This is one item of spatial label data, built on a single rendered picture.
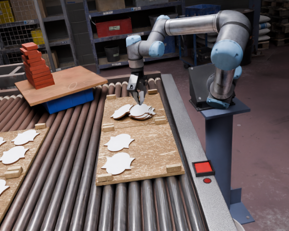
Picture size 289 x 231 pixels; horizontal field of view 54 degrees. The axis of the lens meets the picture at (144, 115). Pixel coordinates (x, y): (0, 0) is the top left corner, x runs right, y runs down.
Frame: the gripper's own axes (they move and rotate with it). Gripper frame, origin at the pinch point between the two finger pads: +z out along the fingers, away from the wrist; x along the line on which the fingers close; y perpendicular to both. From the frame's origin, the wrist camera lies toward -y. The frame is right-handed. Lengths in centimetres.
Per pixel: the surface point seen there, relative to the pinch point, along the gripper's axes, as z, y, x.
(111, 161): 6.4, -42.9, -0.1
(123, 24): 23, 377, 152
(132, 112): 4.2, -1.8, 4.2
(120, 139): 6.6, -25.3, 2.6
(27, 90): -2, 11, 80
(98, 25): 19, 357, 192
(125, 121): 7.6, -6.8, 6.6
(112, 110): 7.8, 6.2, 19.7
